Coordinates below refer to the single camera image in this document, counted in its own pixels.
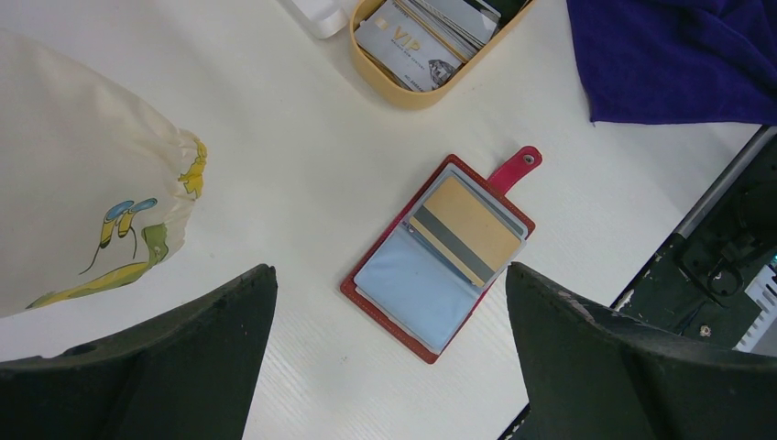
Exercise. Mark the silver VIP card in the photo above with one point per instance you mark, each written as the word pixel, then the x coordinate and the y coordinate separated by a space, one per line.
pixel 407 50

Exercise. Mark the red leather card holder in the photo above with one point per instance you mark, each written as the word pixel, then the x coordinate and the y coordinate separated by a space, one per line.
pixel 408 288

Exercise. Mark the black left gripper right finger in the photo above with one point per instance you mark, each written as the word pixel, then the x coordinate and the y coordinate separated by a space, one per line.
pixel 594 373

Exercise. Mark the tan oval card tray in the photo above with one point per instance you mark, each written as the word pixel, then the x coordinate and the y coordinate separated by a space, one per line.
pixel 388 86

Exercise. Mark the gold card magnetic stripe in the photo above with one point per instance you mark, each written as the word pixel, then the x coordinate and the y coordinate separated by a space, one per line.
pixel 460 227

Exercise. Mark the stack of cards in tray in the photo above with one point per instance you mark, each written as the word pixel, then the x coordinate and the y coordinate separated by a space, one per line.
pixel 462 26

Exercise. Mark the cream patterned fabric bag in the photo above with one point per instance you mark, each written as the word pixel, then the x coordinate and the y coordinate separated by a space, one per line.
pixel 97 186

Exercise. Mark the right grey stand pole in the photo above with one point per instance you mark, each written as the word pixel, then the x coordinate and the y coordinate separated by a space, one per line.
pixel 322 19

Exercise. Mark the purple cloth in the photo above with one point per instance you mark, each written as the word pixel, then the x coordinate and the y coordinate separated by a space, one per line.
pixel 676 62

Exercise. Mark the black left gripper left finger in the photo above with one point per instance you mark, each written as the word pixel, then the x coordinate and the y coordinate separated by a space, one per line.
pixel 189 373

